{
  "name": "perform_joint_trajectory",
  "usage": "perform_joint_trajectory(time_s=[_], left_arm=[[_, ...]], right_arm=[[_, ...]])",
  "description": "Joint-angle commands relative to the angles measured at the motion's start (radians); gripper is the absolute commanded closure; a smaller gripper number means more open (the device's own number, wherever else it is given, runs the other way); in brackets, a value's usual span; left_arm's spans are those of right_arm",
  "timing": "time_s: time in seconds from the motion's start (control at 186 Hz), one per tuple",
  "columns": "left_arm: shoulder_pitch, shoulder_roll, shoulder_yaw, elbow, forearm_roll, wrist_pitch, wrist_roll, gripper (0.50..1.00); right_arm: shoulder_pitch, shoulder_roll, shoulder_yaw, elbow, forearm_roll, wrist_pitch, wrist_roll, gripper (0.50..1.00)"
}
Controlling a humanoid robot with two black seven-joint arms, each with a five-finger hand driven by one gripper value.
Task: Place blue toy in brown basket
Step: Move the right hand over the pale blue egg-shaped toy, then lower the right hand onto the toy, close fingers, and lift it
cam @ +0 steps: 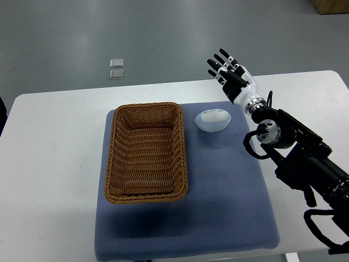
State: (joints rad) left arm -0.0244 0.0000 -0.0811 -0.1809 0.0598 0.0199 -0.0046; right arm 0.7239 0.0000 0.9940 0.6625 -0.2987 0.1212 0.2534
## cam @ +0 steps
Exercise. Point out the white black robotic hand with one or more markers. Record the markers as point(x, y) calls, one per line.
point(237, 83)

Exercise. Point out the light blue plush toy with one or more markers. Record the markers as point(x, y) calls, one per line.
point(212, 120)

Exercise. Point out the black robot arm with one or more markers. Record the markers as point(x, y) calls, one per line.
point(302, 160)

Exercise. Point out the brown wicker basket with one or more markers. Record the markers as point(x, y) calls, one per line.
point(147, 156)

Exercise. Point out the brown cardboard box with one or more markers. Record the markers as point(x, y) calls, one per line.
point(328, 7)

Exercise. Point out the lower metal floor plate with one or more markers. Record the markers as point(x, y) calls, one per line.
point(116, 74)

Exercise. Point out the metal floor plate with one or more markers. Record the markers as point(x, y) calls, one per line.
point(116, 63)
point(116, 74)

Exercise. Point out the blue quilted mat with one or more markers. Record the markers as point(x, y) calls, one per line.
point(227, 207)

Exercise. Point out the upper metal floor plate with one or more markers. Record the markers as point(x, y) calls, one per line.
point(116, 63)

